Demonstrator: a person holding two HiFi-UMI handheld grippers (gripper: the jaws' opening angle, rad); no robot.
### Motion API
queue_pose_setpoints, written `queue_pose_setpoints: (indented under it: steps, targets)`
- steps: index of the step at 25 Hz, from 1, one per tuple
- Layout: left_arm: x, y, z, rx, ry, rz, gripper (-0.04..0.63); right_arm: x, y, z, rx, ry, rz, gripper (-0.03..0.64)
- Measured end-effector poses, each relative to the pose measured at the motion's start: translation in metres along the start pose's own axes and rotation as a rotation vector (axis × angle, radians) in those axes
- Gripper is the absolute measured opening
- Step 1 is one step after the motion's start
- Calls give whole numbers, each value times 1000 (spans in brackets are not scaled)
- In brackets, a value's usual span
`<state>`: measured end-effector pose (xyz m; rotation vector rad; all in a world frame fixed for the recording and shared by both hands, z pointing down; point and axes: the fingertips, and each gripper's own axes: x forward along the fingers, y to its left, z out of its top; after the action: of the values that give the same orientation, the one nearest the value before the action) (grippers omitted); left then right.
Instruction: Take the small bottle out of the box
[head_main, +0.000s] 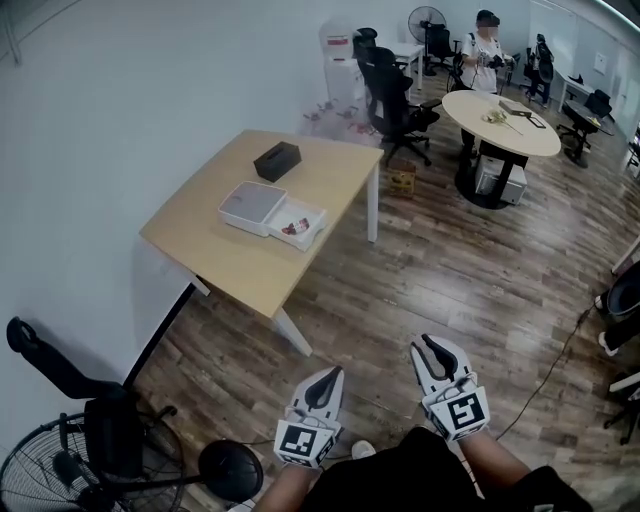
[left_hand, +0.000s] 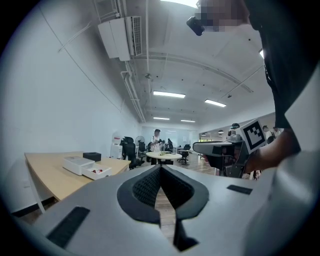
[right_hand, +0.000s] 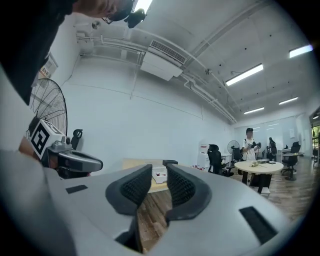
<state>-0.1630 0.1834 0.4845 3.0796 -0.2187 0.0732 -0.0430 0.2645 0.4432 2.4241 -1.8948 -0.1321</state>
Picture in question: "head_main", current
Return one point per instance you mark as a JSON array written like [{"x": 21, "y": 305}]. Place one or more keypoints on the black standing fan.
[
  {"x": 230, "y": 470},
  {"x": 425, "y": 20}
]

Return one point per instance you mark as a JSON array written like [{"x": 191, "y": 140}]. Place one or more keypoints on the round beige table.
[{"x": 470, "y": 117}]

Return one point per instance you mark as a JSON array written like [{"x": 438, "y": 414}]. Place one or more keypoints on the dried flower bunch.
[{"x": 497, "y": 118}]

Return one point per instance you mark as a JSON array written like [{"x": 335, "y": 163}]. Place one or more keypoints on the white computer case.
[{"x": 517, "y": 185}]

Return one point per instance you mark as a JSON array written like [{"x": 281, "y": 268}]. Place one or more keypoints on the pile of empty water bottles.
[{"x": 340, "y": 119}]

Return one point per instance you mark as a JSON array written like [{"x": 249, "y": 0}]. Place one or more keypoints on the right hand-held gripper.
[{"x": 460, "y": 412}]

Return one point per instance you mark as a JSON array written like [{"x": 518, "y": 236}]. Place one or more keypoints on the person's right forearm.
[{"x": 492, "y": 462}]

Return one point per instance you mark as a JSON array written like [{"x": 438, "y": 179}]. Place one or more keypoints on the black office chair with headrest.
[{"x": 75, "y": 377}]

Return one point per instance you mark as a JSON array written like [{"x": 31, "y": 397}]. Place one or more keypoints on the small black frame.
[{"x": 536, "y": 122}]

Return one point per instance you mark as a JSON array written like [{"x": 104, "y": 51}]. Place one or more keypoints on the black tissue box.
[{"x": 276, "y": 161}]

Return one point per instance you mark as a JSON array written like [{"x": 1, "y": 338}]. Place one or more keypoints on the black round bin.
[{"x": 625, "y": 295}]

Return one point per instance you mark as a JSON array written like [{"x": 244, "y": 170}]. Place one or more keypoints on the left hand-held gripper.
[{"x": 300, "y": 442}]

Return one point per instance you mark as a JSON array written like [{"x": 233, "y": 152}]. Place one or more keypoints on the dark round table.
[{"x": 590, "y": 117}]

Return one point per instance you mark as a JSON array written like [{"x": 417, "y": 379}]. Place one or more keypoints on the white water dispenser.
[{"x": 340, "y": 75}]

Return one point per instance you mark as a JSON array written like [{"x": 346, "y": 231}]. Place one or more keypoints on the person's left forearm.
[{"x": 287, "y": 487}]

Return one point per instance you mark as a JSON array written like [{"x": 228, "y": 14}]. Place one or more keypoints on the person's black clothing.
[{"x": 400, "y": 480}]

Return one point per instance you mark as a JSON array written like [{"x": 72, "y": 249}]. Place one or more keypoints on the white table leg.
[
  {"x": 202, "y": 286},
  {"x": 372, "y": 205},
  {"x": 295, "y": 332}
]

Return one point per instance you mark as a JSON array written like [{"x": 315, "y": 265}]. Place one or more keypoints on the white desk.
[{"x": 405, "y": 50}]

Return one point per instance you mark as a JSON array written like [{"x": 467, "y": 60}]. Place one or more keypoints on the black chair base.
[{"x": 625, "y": 415}]

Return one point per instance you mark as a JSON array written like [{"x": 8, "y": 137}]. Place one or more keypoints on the white box with grey lid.
[{"x": 252, "y": 205}]

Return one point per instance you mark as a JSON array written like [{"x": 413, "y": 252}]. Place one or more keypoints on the grey flat box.
[{"x": 515, "y": 107}]

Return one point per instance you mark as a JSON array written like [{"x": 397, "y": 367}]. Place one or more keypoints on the white sneaker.
[{"x": 363, "y": 450}]

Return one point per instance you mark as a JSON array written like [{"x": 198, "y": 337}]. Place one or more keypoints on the yellow cardboard box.
[{"x": 401, "y": 180}]

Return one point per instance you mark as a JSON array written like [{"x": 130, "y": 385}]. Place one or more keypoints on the red small object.
[{"x": 298, "y": 225}]

